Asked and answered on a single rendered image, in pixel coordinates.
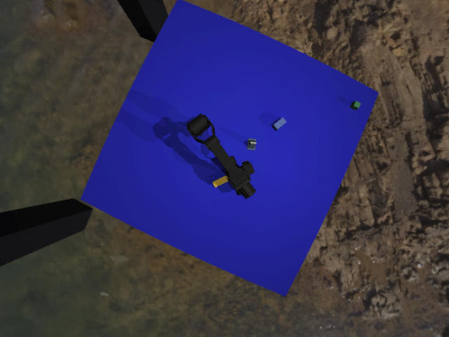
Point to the yellow bar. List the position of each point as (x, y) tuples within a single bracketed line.
[(220, 181)]

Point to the small green block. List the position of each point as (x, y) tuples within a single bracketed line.
[(355, 105)]

